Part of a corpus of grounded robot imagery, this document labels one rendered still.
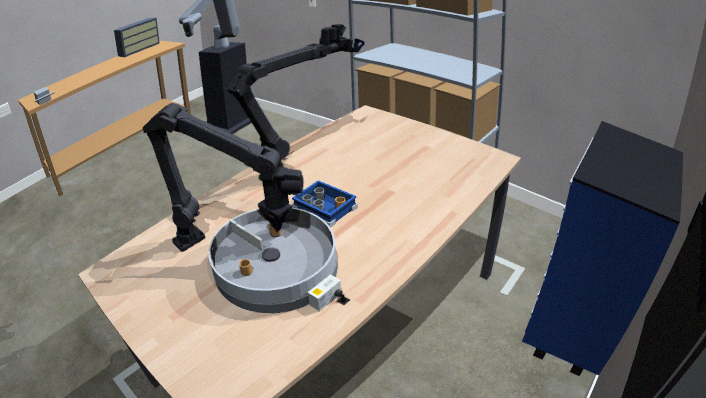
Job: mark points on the blue crate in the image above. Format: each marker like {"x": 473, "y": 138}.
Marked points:
{"x": 330, "y": 193}

